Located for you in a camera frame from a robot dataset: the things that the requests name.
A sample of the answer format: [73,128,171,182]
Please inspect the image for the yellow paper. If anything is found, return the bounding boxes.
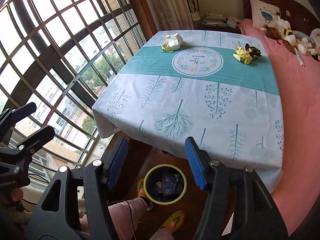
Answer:
[233,46,253,64]

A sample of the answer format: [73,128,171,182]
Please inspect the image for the black gold wrapper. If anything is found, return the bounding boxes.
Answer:
[245,43,261,60]

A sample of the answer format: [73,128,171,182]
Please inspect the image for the white tissue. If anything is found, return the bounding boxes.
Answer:
[161,33,183,53]

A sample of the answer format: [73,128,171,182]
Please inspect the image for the purple plastic bag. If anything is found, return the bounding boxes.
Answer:
[160,174,178,196]

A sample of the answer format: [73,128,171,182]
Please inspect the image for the yellow rimmed trash bin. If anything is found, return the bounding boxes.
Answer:
[144,164,187,205]

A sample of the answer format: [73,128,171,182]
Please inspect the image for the left hand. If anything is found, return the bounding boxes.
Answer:
[1,187,24,212]

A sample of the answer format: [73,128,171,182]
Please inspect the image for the right yellow slipper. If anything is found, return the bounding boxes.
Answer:
[161,211,185,233]

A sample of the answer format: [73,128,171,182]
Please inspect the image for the teal white leaf tablecloth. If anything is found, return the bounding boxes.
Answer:
[92,30,284,191]

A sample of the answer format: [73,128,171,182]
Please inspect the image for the window metal grille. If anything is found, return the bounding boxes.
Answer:
[0,0,147,196]

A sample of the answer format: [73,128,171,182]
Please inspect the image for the pink bed sheet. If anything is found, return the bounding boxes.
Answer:
[240,19,319,234]

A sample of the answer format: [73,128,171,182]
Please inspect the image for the stack of books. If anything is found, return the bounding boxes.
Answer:
[201,11,242,28]

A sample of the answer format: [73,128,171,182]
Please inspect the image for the rolled white paper tube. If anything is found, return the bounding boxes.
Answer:
[294,47,305,67]

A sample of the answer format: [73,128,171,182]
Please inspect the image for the brown plush toy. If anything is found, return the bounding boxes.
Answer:
[260,25,295,55]

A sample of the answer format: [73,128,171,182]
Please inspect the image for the beige floral curtain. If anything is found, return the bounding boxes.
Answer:
[146,0,194,31]

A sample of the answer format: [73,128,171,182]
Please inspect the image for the bee plush toy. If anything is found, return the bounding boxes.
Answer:
[277,15,297,47]

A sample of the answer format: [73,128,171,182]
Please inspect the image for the white butterfly pillow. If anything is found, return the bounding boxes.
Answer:
[250,0,280,28]

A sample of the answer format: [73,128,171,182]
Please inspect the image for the white plush toy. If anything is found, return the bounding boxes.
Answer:
[294,31,319,61]

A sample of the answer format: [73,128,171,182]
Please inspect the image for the dark wooden headboard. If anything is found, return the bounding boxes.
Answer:
[242,0,319,34]

